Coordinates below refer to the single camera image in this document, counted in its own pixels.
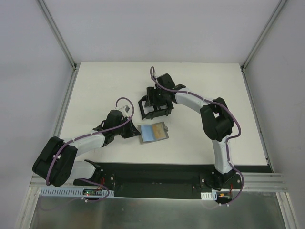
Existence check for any black plastic card tray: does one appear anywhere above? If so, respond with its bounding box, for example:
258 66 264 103
138 95 174 120

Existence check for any gold card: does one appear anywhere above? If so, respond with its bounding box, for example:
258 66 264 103
152 123 166 140

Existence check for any right table edge rail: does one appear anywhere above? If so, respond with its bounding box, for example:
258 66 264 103
241 68 274 172

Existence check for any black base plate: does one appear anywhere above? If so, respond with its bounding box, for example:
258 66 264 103
72 162 246 198

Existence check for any table edge rail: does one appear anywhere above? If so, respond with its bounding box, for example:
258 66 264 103
51 68 79 137
241 68 274 172

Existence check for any left table edge rail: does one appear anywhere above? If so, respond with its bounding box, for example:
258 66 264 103
51 68 79 137

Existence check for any left white cable duct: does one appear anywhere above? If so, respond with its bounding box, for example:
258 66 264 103
40 187 114 198

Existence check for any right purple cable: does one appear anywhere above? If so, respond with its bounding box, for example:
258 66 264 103
149 66 245 208

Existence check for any front aluminium rail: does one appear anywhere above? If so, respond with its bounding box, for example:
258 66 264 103
30 167 289 191

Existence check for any aluminium frame post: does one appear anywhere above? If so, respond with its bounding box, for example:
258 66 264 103
241 0 289 72
36 0 78 70

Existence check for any right white cable duct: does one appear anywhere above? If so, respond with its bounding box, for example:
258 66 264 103
200 191 217 201

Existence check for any right aluminium frame post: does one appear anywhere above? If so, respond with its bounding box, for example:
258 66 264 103
241 0 289 72

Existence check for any left aluminium frame post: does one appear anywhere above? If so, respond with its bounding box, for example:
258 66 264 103
36 0 78 70

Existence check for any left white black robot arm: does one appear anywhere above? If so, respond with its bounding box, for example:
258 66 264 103
32 110 141 187

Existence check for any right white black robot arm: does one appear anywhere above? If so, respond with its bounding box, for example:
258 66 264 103
146 73 235 188

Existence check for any white cable duct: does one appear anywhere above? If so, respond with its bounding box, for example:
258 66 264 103
200 191 217 201
40 187 114 198

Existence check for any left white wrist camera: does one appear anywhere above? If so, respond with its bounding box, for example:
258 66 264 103
119 105 130 116

